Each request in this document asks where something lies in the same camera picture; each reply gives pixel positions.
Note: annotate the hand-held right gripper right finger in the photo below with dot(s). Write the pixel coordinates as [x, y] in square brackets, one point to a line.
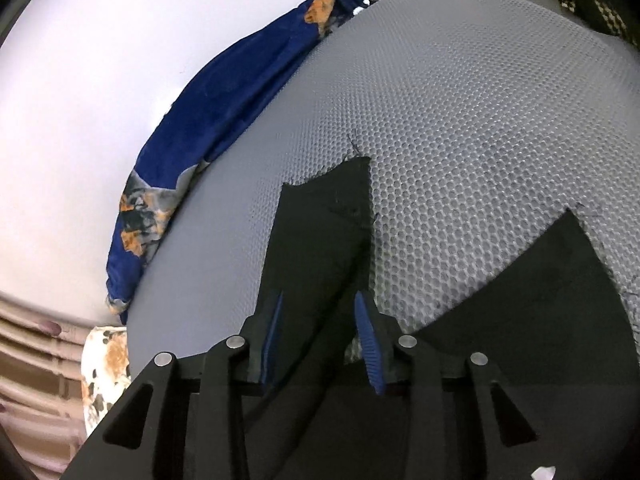
[368, 347]

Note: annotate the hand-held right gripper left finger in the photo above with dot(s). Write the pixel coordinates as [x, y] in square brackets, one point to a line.
[275, 342]

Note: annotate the black pants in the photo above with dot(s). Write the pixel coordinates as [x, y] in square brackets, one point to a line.
[320, 240]

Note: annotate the white floral cloth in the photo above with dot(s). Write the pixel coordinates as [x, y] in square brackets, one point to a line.
[105, 375]

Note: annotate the blue printed blanket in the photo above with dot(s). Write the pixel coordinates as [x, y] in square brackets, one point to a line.
[215, 125]

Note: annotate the grey mesh mat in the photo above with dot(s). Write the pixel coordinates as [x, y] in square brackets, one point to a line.
[425, 110]

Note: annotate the pink striped cloth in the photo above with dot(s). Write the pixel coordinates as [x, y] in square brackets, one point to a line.
[30, 360]

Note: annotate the black beige checkered cloth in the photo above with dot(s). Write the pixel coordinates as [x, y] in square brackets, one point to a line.
[600, 0]

